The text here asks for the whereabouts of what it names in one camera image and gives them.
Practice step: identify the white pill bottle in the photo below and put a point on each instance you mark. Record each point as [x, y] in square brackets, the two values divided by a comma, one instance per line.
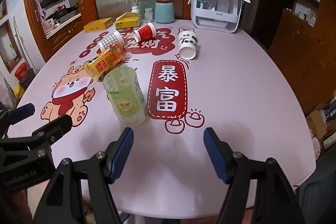
[135, 9]

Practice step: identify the orange yellow drink cup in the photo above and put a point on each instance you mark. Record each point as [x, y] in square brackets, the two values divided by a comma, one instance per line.
[104, 62]

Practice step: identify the red paper cup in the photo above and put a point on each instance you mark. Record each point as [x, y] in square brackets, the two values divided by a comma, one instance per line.
[145, 32]

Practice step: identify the teal canister with lid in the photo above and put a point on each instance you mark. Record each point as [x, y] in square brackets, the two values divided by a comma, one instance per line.
[164, 11]

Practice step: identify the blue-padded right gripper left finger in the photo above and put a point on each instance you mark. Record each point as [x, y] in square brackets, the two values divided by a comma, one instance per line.
[62, 200]

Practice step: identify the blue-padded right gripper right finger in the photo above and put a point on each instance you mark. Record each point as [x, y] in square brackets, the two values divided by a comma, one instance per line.
[275, 200]

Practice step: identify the white plastic organizer box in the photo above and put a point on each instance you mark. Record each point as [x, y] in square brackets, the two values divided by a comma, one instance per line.
[216, 15]

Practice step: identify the flat yellow box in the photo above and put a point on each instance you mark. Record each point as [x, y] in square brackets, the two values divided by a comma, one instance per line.
[98, 25]

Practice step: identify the white bamboo-print paper cup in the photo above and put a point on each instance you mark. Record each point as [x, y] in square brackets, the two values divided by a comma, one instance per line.
[188, 42]

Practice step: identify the green milk tea cup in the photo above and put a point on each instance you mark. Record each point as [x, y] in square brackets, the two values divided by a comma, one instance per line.
[125, 95]

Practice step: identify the grey checkered paper cup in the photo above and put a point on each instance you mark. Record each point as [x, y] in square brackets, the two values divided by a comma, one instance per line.
[114, 38]

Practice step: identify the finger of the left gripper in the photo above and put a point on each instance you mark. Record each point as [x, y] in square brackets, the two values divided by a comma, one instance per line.
[53, 131]
[20, 113]

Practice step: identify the red bucket on floor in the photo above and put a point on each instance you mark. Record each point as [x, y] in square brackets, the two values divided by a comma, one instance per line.
[22, 72]

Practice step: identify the small clear bottle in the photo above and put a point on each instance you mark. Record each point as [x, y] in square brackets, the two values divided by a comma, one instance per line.
[148, 15]

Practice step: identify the open yellow box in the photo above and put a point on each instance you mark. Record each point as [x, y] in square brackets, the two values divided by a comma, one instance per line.
[127, 20]

